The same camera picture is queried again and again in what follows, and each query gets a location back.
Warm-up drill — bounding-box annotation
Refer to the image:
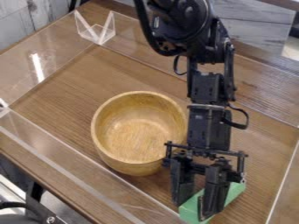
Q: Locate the black cable loop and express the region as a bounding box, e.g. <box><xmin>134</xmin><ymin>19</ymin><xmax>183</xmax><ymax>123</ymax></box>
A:
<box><xmin>221</xmin><ymin>102</ymin><xmax>250</xmax><ymax>130</ymax></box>

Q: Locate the black table leg bracket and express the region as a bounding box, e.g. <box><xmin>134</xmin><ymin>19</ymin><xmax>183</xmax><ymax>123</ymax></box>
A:
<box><xmin>26</xmin><ymin>181</ymin><xmax>69</xmax><ymax>224</ymax></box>

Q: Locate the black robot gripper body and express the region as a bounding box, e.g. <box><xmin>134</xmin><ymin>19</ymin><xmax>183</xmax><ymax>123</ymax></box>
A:
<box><xmin>163</xmin><ymin>104</ymin><xmax>249</xmax><ymax>170</ymax></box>

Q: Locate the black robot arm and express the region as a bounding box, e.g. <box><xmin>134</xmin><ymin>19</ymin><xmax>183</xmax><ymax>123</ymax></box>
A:
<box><xmin>134</xmin><ymin>0</ymin><xmax>249</xmax><ymax>224</ymax></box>

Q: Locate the green rectangular block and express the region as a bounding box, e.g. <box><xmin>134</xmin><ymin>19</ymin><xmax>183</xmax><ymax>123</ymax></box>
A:
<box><xmin>178</xmin><ymin>174</ymin><xmax>249</xmax><ymax>224</ymax></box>

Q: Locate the clear acrylic front wall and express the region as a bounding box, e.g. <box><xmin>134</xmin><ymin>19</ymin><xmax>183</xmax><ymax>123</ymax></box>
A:
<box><xmin>0</xmin><ymin>108</ymin><xmax>186</xmax><ymax>224</ymax></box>

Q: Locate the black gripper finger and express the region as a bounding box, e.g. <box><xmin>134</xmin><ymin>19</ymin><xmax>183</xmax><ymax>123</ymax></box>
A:
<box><xmin>198</xmin><ymin>161</ymin><xmax>247</xmax><ymax>221</ymax></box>
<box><xmin>171</xmin><ymin>159</ymin><xmax>206</xmax><ymax>207</ymax></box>

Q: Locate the brown wooden bowl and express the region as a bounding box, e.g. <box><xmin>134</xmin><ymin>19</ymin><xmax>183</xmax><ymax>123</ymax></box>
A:
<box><xmin>91</xmin><ymin>91</ymin><xmax>187</xmax><ymax>176</ymax></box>

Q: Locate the clear acrylic corner bracket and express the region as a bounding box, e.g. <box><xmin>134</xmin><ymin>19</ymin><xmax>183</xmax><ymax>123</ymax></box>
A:
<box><xmin>74</xmin><ymin>10</ymin><xmax>117</xmax><ymax>46</ymax></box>

